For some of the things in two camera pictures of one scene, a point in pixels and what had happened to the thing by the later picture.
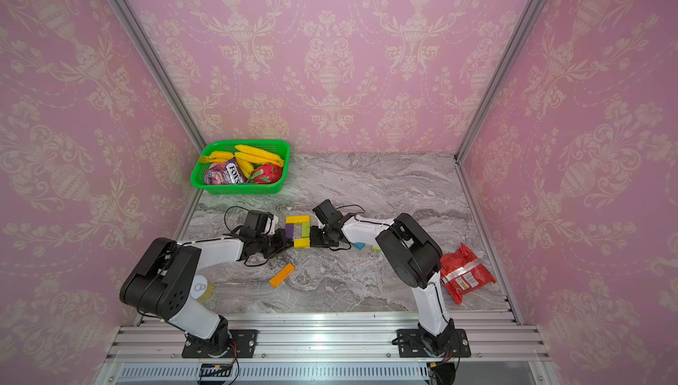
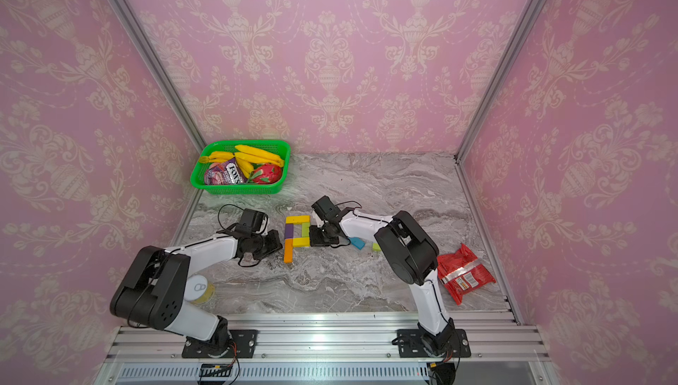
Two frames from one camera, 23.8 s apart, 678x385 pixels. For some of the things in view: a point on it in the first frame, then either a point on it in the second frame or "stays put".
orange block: x=282 y=275 to x=288 y=251
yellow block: x=302 y=243 stays put
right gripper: x=311 y=239 stays put
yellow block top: x=297 y=219 stays put
